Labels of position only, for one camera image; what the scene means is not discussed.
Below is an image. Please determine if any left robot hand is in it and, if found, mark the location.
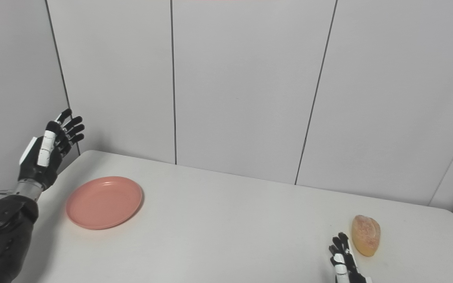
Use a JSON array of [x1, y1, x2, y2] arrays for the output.
[[18, 108, 85, 191]]

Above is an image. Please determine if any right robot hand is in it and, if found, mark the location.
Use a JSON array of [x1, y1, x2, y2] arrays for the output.
[[328, 232, 372, 283]]

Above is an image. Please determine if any bread roll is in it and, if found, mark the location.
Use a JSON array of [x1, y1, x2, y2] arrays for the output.
[[351, 215, 381, 257]]

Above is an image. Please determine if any pink plate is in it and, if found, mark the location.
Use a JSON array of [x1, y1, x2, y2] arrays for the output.
[[66, 176, 144, 230]]

